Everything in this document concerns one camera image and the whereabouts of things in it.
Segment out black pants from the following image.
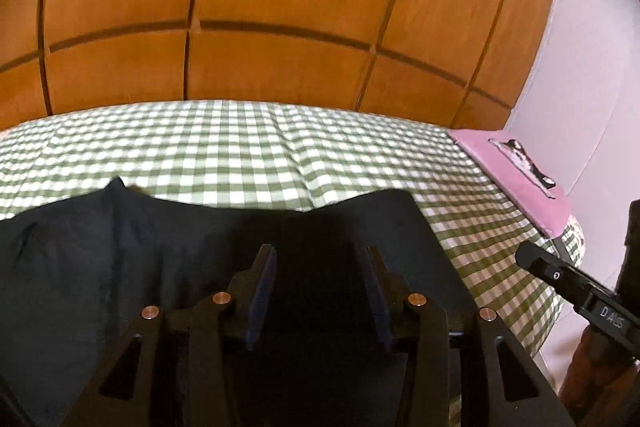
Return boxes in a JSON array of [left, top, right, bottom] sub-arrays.
[[1, 180, 476, 426]]

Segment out black white item on pillow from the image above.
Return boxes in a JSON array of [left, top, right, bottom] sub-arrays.
[[488, 139, 556, 199]]

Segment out orange wooden wardrobe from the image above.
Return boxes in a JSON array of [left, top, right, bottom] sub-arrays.
[[1, 0, 552, 129]]

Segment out green checkered bed sheet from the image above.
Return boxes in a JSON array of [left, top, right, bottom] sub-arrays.
[[1, 101, 563, 353]]

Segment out pink pillow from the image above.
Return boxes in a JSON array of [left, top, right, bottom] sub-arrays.
[[448, 129, 570, 239]]

